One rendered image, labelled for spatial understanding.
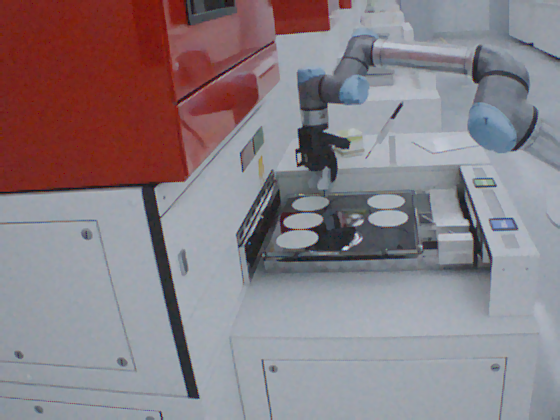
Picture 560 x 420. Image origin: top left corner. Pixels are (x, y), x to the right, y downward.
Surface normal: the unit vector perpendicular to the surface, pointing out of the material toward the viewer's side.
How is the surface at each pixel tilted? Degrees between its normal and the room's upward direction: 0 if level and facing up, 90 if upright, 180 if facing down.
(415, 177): 90
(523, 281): 90
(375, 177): 90
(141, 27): 90
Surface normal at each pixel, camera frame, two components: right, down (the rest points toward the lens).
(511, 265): -0.17, 0.39
